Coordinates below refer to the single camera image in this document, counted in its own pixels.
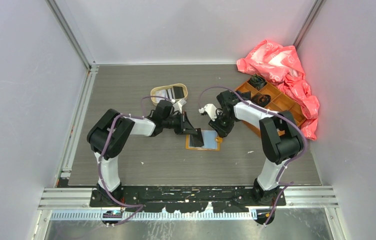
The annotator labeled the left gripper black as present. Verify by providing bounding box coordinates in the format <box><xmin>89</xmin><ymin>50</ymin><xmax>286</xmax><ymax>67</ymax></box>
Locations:
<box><xmin>162</xmin><ymin>110</ymin><xmax>198</xmax><ymax>135</ymax></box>

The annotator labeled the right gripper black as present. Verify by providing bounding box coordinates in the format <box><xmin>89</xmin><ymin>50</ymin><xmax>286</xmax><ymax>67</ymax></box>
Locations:
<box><xmin>208</xmin><ymin>111</ymin><xmax>236</xmax><ymax>139</ymax></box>

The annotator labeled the orange card holder wallet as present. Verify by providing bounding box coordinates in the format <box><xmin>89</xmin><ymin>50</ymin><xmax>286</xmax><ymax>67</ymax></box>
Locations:
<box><xmin>185</xmin><ymin>130</ymin><xmax>223</xmax><ymax>151</ymax></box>

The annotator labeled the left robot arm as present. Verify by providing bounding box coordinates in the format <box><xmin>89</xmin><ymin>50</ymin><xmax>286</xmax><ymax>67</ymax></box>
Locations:
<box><xmin>87</xmin><ymin>99</ymin><xmax>204</xmax><ymax>207</ymax></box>

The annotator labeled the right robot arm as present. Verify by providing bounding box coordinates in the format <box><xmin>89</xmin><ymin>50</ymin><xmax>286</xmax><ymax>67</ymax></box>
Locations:
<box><xmin>199</xmin><ymin>90</ymin><xmax>305</xmax><ymax>206</ymax></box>

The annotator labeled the black card in tray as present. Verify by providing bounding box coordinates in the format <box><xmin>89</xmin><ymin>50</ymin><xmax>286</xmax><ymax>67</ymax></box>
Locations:
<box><xmin>172</xmin><ymin>86</ymin><xmax>185</xmax><ymax>100</ymax></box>

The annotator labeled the stack of striped cards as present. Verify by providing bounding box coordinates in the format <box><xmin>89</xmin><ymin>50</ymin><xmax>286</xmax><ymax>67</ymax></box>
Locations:
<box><xmin>155</xmin><ymin>88</ymin><xmax>174</xmax><ymax>100</ymax></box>

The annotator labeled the beige oval tray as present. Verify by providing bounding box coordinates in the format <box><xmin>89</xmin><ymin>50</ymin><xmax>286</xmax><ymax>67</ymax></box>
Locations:
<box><xmin>150</xmin><ymin>83</ymin><xmax>188</xmax><ymax>106</ymax></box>

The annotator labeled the dark rolled item right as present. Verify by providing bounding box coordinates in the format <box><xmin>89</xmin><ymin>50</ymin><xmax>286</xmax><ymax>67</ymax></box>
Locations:
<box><xmin>251</xmin><ymin>93</ymin><xmax>272</xmax><ymax>108</ymax></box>

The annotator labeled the dark rolled item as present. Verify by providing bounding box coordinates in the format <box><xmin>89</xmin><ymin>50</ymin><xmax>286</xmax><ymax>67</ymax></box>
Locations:
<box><xmin>251</xmin><ymin>93</ymin><xmax>272</xmax><ymax>108</ymax></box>
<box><xmin>248</xmin><ymin>74</ymin><xmax>267</xmax><ymax>91</ymax></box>

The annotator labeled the dark rolled item upper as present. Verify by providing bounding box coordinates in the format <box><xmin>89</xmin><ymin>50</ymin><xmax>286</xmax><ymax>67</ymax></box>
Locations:
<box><xmin>248</xmin><ymin>74</ymin><xmax>267</xmax><ymax>91</ymax></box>

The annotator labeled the orange compartment organizer box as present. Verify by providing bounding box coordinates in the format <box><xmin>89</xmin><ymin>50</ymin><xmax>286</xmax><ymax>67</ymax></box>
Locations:
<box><xmin>235</xmin><ymin>80</ymin><xmax>307</xmax><ymax>128</ymax></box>

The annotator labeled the pink plastic bag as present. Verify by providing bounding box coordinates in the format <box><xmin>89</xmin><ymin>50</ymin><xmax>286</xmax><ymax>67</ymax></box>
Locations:
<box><xmin>236</xmin><ymin>39</ymin><xmax>320</xmax><ymax>141</ymax></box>

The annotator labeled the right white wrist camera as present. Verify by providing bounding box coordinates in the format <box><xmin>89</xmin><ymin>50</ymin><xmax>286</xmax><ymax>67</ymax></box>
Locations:
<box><xmin>198</xmin><ymin>103</ymin><xmax>223</xmax><ymax>121</ymax></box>

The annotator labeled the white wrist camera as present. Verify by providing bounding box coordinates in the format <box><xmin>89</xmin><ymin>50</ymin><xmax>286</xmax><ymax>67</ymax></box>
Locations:
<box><xmin>198</xmin><ymin>103</ymin><xmax>223</xmax><ymax>121</ymax></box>
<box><xmin>172</xmin><ymin>98</ymin><xmax>187</xmax><ymax>114</ymax></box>

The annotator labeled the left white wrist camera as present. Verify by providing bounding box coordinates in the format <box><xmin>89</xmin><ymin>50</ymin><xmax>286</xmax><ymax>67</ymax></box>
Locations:
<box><xmin>172</xmin><ymin>98</ymin><xmax>187</xmax><ymax>114</ymax></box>

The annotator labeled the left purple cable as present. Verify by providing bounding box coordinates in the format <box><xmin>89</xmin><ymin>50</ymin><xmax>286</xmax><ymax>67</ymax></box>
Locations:
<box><xmin>97</xmin><ymin>96</ymin><xmax>172</xmax><ymax>228</ymax></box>

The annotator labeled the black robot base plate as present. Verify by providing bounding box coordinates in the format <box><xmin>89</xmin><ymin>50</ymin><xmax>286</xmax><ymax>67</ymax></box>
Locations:
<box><xmin>89</xmin><ymin>184</ymin><xmax>287</xmax><ymax>215</ymax></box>

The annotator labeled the aluminium front rail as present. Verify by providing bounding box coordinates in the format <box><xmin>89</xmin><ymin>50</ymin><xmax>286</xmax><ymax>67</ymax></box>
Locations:
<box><xmin>38</xmin><ymin>185</ymin><xmax>339</xmax><ymax>225</ymax></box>

